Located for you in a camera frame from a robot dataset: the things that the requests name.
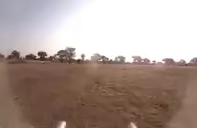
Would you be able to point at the row of trees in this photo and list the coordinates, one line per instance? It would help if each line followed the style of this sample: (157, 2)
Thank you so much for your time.
(66, 54)

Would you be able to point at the robot's own part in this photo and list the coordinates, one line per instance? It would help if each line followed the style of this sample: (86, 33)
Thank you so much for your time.
(132, 125)
(62, 124)

